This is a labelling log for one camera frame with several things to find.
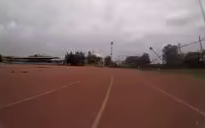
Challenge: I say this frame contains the floodlight mast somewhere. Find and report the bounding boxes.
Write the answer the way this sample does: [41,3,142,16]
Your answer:
[109,40,115,62]

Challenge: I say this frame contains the clump of dark trees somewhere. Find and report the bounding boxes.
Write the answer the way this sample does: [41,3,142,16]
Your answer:
[64,50,104,67]

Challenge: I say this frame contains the tall dark tree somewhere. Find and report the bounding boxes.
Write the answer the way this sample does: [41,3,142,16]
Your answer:
[161,43,182,66]

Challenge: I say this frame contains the low row of trees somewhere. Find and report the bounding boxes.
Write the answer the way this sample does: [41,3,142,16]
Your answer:
[124,52,152,67]

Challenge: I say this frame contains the overhead wires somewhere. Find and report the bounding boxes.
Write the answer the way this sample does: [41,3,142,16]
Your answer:
[179,35,205,49]

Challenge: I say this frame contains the small dark tree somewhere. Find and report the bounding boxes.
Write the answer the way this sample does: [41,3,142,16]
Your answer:
[104,55,113,67]

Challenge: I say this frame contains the trees behind fence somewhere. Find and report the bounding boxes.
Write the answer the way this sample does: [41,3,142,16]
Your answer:
[183,48,205,67]

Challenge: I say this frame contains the low long building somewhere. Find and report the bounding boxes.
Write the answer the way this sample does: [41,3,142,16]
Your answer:
[2,53,65,65]

